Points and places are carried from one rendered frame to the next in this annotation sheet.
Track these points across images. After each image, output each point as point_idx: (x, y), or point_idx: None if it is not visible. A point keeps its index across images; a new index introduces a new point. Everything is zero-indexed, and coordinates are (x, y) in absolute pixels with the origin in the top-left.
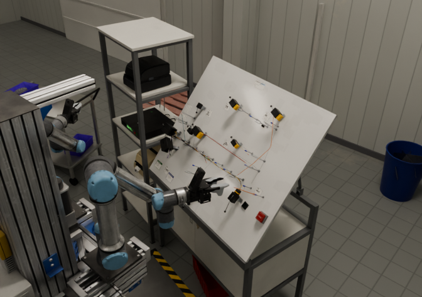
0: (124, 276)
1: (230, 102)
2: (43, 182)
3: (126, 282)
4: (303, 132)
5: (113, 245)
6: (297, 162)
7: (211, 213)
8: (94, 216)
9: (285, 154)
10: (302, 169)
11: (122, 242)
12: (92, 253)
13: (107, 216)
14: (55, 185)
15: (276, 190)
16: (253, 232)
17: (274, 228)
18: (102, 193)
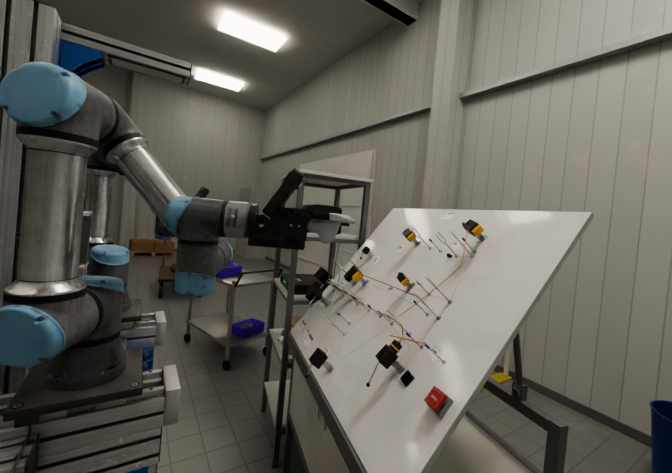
0: (87, 436)
1: (404, 232)
2: (7, 140)
3: (88, 457)
4: (524, 250)
5: (32, 283)
6: (517, 294)
7: (347, 392)
8: (158, 339)
9: (489, 286)
10: (529, 304)
11: (62, 290)
12: None
13: (34, 184)
14: None
15: (472, 348)
16: (417, 436)
17: (466, 464)
18: (27, 95)
